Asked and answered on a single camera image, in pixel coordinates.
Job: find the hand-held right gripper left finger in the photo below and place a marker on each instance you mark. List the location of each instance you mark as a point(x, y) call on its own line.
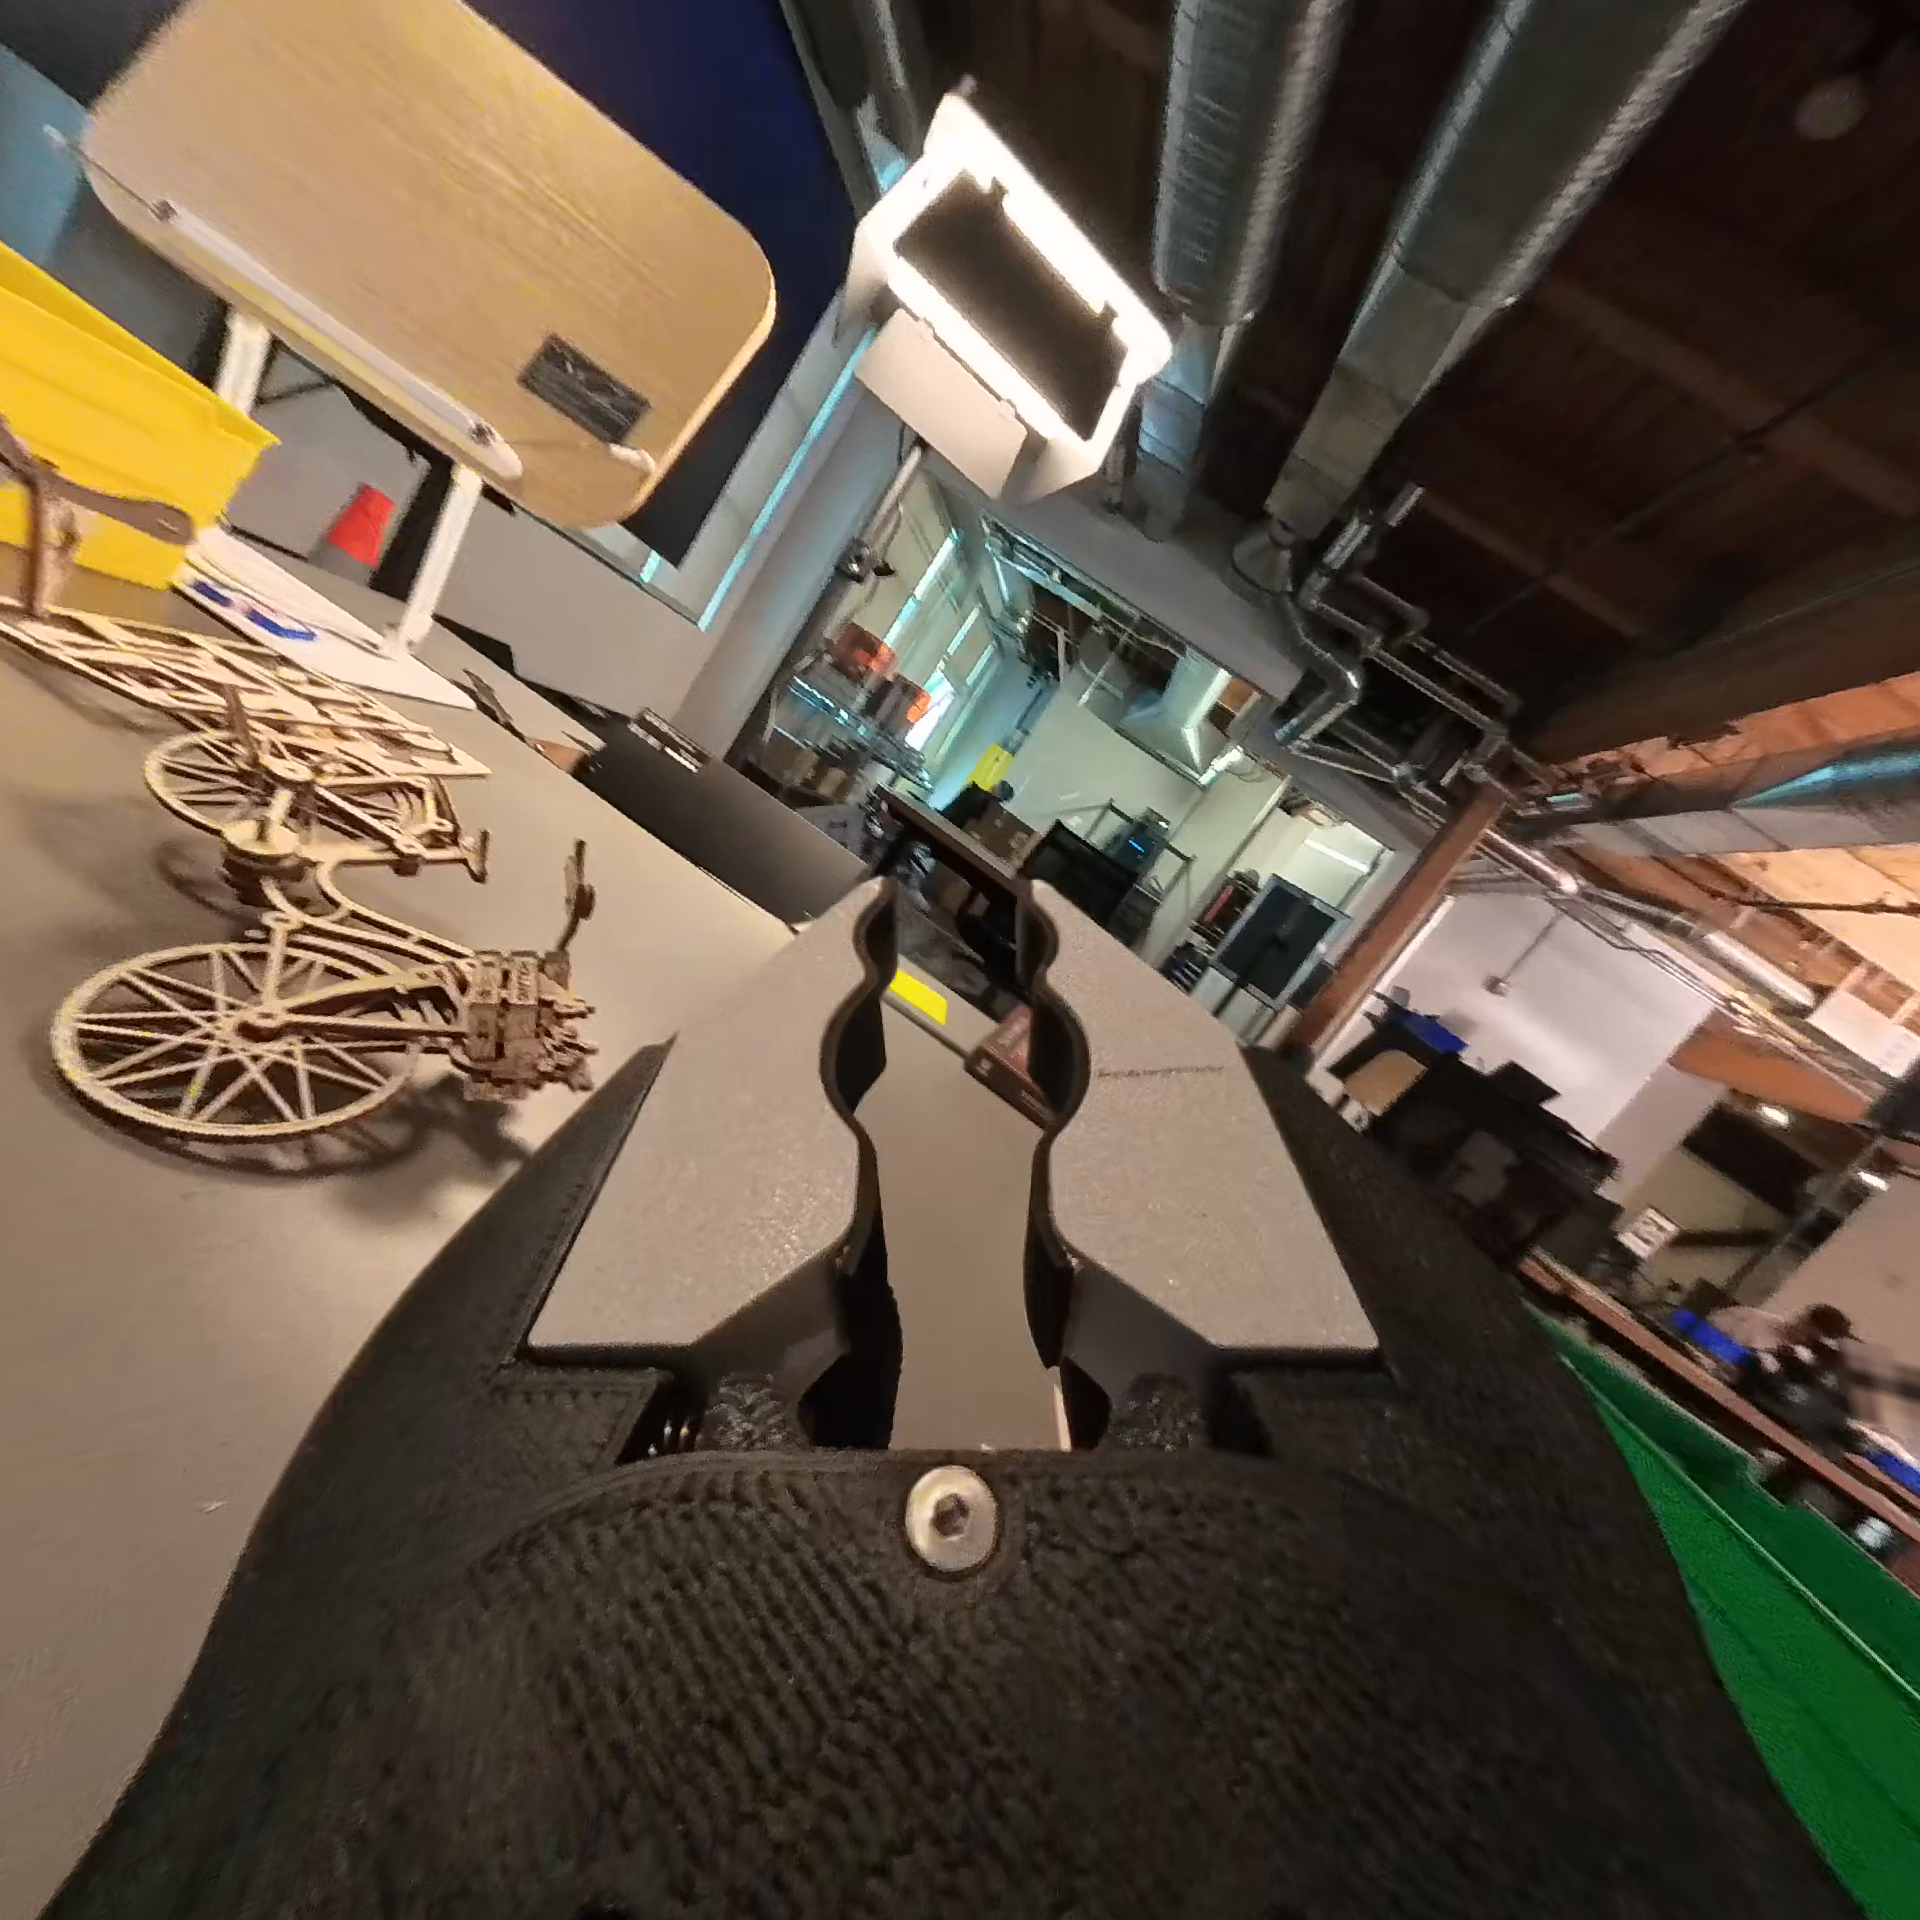
point(719, 1154)

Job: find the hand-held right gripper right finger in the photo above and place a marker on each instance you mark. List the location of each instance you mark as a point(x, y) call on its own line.
point(1199, 1200)

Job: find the wooden bicycle model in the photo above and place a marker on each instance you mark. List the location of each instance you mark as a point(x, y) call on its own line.
point(506, 1028)

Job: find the dark monitor screen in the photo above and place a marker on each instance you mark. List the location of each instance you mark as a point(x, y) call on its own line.
point(1274, 941)

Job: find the black desk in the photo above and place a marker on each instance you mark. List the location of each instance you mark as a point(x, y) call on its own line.
point(1471, 1124)

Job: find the brown wooden pillar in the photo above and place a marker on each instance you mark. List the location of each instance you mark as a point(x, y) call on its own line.
point(1411, 916)

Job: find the black case with yellow label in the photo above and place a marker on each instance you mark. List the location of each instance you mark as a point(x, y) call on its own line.
point(975, 886)

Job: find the metal pipe cluster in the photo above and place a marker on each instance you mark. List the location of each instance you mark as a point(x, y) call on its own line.
point(1350, 645)

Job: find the white paper sheet blue print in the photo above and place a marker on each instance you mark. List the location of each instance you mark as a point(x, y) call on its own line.
point(408, 669)

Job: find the large green plastic bin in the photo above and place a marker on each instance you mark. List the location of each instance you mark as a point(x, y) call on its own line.
point(1773, 1621)

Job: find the red cup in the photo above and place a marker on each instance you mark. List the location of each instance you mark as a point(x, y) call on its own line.
point(362, 525)

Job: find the laser-cut wooden part sheet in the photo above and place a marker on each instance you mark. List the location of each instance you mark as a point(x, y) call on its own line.
point(137, 645)

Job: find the white box light fixture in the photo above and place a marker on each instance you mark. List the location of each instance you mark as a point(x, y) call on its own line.
point(933, 391)

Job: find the dark brown wooden part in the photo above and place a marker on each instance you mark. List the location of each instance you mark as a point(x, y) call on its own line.
point(141, 518)

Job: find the yellow plastic bin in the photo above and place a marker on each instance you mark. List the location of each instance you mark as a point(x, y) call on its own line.
point(106, 405)

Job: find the tilted wooden desk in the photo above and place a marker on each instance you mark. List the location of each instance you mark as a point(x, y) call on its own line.
point(421, 228)

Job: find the long silver ceiling duct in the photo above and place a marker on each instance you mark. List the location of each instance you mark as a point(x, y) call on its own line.
point(1773, 795)

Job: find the wide silver ceiling duct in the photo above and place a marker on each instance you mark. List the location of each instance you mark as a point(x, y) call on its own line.
point(1499, 228)

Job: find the ribbed silver ceiling duct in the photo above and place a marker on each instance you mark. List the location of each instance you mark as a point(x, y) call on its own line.
point(1245, 152)

